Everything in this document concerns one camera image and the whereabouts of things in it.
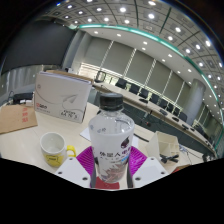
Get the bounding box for brown paper envelope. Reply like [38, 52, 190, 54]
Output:
[0, 104, 39, 135]

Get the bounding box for white mug yellow print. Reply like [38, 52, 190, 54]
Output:
[39, 131, 77, 168]

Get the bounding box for long curved conference desk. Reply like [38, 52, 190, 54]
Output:
[46, 69, 218, 158]

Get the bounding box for black tool in organiser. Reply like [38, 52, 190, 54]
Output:
[159, 153, 180, 164]

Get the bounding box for black desktop device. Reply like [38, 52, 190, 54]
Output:
[12, 93, 34, 105]

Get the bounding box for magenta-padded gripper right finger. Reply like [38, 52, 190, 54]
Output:
[128, 145, 169, 189]

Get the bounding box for ceiling lights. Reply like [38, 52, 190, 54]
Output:
[49, 0, 224, 101]

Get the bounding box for clear water bottle black cap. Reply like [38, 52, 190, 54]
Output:
[88, 92, 136, 184]

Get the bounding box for black framed swivel chair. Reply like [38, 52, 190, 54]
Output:
[94, 70, 107, 84]

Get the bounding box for white open organiser box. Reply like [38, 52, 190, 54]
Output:
[145, 130, 181, 168]

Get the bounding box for white copy paper box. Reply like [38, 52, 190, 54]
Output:
[33, 71, 93, 124]

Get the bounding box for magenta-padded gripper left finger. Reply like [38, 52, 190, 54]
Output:
[54, 145, 98, 189]

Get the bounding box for row of black office chairs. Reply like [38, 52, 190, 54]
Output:
[114, 77, 189, 123]

